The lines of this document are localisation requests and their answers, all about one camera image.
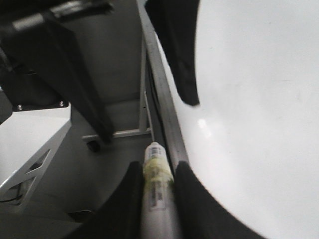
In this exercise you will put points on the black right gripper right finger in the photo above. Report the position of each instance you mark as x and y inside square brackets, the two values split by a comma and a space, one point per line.
[201, 216]

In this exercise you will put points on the white whiteboard with aluminium frame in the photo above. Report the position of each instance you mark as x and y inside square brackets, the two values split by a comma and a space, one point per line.
[253, 140]

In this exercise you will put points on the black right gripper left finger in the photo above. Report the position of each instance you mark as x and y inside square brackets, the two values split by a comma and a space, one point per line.
[119, 217]

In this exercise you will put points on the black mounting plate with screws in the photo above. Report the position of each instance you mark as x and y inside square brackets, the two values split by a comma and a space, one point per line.
[32, 96]

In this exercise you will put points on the grey metal stand frame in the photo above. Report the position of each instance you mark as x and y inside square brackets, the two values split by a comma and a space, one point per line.
[114, 100]

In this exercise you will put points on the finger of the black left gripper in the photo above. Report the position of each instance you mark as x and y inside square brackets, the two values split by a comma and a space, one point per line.
[174, 22]
[39, 48]

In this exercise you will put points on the white black whiteboard marker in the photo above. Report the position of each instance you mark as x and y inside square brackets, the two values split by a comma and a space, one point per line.
[159, 216]

